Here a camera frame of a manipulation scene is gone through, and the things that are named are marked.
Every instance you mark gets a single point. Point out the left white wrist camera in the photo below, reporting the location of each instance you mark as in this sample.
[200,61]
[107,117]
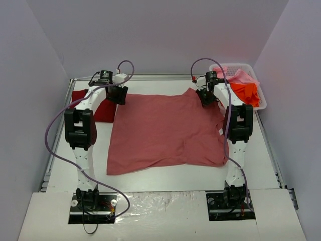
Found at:
[120,79]

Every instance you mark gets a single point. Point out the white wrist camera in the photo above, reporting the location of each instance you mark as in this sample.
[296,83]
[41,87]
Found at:
[202,87]
[120,79]

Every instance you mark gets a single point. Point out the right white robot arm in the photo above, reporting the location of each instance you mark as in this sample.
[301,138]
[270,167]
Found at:
[237,129]

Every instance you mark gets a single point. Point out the white plastic basket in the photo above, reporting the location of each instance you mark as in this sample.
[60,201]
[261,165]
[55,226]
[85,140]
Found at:
[255,75]

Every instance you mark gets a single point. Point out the light pink t-shirt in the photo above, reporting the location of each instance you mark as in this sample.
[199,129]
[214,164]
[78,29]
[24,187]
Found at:
[240,77]

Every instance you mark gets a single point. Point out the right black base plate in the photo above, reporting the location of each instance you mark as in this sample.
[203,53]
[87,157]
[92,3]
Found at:
[219,210]

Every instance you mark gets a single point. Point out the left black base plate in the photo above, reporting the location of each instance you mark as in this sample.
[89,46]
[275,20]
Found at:
[102,213]

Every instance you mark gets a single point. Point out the salmon pink t-shirt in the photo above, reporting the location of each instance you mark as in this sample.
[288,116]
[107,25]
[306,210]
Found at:
[159,130]

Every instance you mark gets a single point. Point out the folded dark red t-shirt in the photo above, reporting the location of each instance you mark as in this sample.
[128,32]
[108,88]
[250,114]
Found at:
[105,112]

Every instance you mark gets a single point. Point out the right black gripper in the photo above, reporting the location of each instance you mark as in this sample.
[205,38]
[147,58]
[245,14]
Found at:
[206,97]

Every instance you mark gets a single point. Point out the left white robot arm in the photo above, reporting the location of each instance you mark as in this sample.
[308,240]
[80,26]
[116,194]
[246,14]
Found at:
[81,131]

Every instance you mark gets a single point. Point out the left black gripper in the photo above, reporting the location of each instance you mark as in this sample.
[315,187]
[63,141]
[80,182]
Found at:
[118,95]

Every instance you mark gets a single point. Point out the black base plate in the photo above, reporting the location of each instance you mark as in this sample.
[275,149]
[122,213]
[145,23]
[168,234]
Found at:
[219,210]
[102,213]

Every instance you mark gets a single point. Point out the orange t-shirt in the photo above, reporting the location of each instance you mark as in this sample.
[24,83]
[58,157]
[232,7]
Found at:
[246,93]

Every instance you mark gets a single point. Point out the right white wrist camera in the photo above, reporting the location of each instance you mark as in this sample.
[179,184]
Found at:
[202,87]

